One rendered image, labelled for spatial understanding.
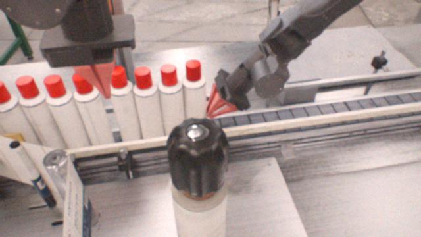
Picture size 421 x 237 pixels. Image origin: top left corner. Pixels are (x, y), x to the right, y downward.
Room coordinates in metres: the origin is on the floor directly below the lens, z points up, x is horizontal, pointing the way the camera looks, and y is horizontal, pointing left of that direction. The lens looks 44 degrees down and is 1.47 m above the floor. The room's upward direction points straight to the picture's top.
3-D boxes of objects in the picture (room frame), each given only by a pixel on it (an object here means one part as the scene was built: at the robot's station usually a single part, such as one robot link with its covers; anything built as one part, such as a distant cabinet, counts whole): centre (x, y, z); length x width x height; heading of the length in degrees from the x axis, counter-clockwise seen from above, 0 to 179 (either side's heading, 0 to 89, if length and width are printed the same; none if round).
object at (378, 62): (0.73, -0.46, 0.91); 0.07 x 0.03 x 0.16; 11
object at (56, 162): (0.33, 0.25, 0.97); 0.05 x 0.05 x 0.19
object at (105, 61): (0.34, 0.15, 1.23); 0.07 x 0.07 x 0.09; 11
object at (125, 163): (0.45, 0.19, 0.89); 0.03 x 0.03 x 0.12; 11
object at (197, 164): (0.28, 0.02, 1.03); 0.09 x 0.09 x 0.30
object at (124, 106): (0.54, 0.19, 0.98); 0.05 x 0.05 x 0.20
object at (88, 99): (0.52, 0.26, 0.98); 0.05 x 0.05 x 0.20
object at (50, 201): (0.36, 0.32, 0.97); 0.02 x 0.02 x 0.19
